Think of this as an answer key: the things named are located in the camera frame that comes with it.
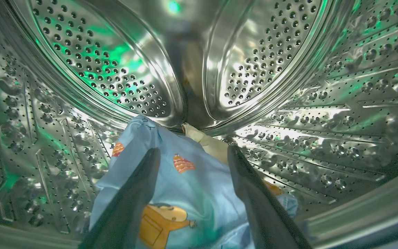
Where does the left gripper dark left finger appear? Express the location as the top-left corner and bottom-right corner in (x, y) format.
(80, 148), (161, 249)

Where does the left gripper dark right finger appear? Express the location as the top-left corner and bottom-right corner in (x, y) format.
(227, 145), (312, 249)

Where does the blue cartoon print garment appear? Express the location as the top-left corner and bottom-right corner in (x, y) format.
(89, 115), (299, 249)

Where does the blue cartoon garment cream part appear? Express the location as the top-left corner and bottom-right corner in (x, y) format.
(181, 123), (230, 166)

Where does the stainless steel washer drum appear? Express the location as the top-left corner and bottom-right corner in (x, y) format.
(0, 0), (398, 249)

